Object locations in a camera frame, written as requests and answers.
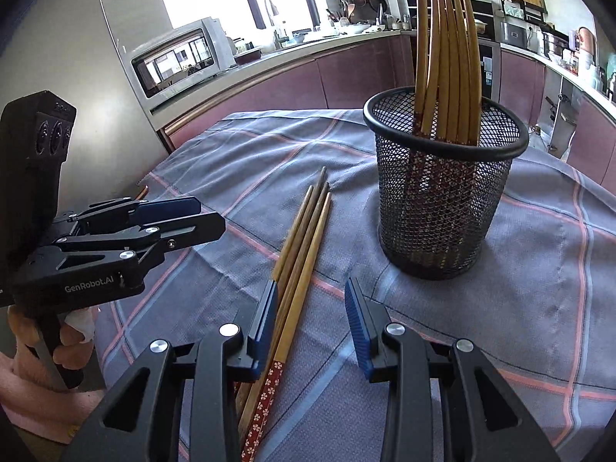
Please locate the bamboo chopstick red end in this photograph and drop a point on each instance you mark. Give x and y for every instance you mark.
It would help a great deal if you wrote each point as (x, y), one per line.
(422, 61)

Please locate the left hand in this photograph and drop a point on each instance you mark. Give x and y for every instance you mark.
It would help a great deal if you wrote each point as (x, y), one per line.
(55, 357)

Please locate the black mesh utensil cup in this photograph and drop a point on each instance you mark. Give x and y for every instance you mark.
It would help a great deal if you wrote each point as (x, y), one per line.
(437, 199)

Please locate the purple plaid tablecloth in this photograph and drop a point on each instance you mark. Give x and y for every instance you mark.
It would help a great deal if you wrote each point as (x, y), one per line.
(540, 300)

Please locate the black camera box left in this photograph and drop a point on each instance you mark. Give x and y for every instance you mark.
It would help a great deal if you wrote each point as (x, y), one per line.
(35, 136)

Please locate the silver refrigerator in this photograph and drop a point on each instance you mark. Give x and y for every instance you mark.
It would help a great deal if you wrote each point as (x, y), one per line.
(64, 46)

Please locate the white microwave oven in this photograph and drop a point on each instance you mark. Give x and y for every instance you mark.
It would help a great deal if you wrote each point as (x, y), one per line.
(177, 61)

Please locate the pink thermos jug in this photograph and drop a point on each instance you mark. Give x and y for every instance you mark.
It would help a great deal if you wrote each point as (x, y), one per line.
(586, 42)

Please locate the black built-in oven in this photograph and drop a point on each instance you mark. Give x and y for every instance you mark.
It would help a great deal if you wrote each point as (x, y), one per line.
(489, 49)

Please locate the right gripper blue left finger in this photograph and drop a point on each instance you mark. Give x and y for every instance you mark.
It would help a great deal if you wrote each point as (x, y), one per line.
(138, 419)

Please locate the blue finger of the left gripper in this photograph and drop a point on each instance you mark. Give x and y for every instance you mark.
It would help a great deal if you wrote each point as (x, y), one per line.
(140, 238)
(121, 213)

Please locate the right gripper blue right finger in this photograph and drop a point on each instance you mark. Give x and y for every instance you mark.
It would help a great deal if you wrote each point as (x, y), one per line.
(483, 418)

